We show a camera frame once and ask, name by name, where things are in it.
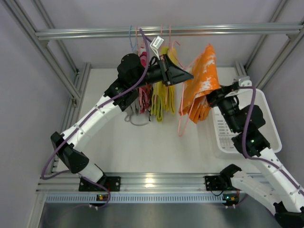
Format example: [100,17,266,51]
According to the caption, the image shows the pink hanger of orange trousers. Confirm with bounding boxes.
[170,40,201,137]

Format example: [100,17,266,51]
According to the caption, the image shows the orange trousers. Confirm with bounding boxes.
[183,44,221,123]

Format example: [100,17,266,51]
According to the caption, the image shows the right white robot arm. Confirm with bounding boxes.
[207,83,304,228]

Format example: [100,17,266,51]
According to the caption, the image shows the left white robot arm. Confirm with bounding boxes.
[50,53,194,187]

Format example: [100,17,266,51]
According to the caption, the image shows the yellow trousers right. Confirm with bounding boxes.
[161,46,178,115]

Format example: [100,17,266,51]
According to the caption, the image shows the yellow-green trousers left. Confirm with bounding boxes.
[151,46,170,123]

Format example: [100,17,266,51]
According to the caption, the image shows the blue hanger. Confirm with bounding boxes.
[129,25,137,52]

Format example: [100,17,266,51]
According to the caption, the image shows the pink camouflage trousers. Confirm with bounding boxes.
[139,45,152,114]

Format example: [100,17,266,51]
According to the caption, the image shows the white plastic basket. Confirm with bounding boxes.
[210,89,282,159]

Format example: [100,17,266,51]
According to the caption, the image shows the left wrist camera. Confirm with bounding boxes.
[150,36,164,59]

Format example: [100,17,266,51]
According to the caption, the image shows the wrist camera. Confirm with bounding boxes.
[233,76,252,87]
[150,36,164,59]

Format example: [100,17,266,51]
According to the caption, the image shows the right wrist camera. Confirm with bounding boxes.
[233,76,252,87]

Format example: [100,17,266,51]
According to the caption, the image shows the grey trousers with drawstring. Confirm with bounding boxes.
[124,99,149,127]

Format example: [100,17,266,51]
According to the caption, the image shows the aluminium hanging rail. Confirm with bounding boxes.
[35,22,304,40]

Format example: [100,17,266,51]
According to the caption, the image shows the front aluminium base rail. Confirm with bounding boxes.
[36,172,295,193]

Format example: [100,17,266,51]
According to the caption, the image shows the slotted grey cable duct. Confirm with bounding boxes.
[45,193,226,204]

